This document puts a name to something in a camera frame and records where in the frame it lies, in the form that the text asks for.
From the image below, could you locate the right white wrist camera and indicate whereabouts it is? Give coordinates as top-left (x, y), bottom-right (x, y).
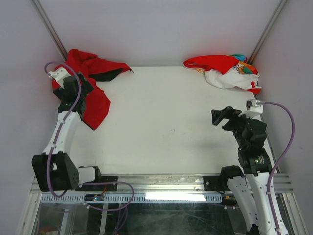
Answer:
top-left (239, 99), bottom-right (263, 118)

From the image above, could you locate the red white printed garment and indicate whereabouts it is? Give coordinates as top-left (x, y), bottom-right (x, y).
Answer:
top-left (183, 54), bottom-right (262, 94)

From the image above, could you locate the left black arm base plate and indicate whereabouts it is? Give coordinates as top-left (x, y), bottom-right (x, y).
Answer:
top-left (75, 175), bottom-right (118, 192)

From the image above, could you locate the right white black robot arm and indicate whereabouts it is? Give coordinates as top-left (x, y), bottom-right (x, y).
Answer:
top-left (211, 100), bottom-right (289, 235)

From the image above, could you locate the red zip jacket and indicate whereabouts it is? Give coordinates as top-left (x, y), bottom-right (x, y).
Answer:
top-left (52, 49), bottom-right (131, 130)

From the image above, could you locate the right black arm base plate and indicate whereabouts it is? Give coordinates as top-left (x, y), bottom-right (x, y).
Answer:
top-left (203, 175), bottom-right (229, 194)

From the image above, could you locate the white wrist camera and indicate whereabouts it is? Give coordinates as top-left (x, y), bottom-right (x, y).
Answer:
top-left (239, 99), bottom-right (263, 118)
top-left (48, 67), bottom-right (71, 88)

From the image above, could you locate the right aluminium corner post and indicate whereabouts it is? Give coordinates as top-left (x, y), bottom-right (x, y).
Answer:
top-left (248, 0), bottom-right (289, 64)

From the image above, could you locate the left aluminium corner post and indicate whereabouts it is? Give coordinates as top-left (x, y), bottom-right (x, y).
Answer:
top-left (30, 0), bottom-right (67, 60)

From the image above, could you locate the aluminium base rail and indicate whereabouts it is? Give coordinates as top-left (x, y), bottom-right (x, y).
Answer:
top-left (30, 173), bottom-right (294, 194)

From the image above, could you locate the aluminium corner post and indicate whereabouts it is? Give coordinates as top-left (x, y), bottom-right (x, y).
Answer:
top-left (30, 0), bottom-right (67, 60)
top-left (248, 0), bottom-right (289, 64)

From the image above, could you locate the slotted grey cable duct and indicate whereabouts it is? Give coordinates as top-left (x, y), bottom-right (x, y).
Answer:
top-left (41, 192), bottom-right (222, 204)

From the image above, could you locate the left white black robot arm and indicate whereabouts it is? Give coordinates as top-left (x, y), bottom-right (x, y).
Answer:
top-left (32, 73), bottom-right (103, 192)

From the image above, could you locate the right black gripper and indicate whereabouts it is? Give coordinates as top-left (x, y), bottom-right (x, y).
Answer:
top-left (210, 105), bottom-right (254, 149)

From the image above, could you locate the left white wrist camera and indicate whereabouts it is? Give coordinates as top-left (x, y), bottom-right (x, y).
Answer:
top-left (48, 67), bottom-right (71, 88)

